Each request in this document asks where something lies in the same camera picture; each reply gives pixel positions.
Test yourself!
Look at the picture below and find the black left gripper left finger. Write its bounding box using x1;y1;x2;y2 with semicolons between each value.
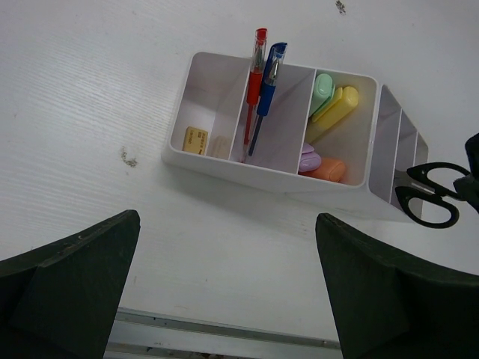
1;209;141;358

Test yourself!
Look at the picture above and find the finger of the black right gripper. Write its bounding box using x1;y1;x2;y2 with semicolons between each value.
454;134;479;212

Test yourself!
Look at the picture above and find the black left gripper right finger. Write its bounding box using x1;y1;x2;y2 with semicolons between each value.
315;213;478;358

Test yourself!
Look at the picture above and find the orange highlighter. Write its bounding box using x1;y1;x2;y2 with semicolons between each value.
299;158;347;182

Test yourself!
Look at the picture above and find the yellow highlighter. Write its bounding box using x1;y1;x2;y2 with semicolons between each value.
305;86;359;144

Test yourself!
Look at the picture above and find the purple highlighter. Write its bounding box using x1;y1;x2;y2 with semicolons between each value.
299;143;322;173

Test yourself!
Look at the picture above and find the green highlighter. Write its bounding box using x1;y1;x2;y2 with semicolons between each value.
308;73;335;117

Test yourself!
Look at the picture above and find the yellow brown eraser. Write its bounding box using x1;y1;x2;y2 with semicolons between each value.
182;126;208;155

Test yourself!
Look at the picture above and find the blue gel pen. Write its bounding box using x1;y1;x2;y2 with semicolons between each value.
247;42;287;157

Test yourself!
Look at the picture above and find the red gel pen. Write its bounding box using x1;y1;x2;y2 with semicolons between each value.
242;28;268;162

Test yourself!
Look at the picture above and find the white divided organizer left box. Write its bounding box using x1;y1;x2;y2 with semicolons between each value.
162;52;379;193

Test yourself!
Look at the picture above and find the aluminium front rail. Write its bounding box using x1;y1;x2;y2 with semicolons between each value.
103;308;343;358

